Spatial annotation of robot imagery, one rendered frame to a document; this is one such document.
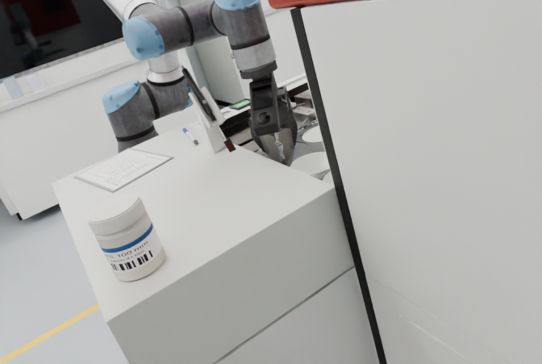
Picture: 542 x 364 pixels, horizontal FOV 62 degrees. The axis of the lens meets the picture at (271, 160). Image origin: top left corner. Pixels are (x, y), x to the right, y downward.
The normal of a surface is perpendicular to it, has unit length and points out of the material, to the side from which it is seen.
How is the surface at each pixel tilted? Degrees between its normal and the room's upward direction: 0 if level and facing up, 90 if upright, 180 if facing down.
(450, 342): 90
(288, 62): 90
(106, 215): 0
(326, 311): 90
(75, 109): 90
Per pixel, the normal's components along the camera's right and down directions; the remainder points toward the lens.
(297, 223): 0.51, 0.22
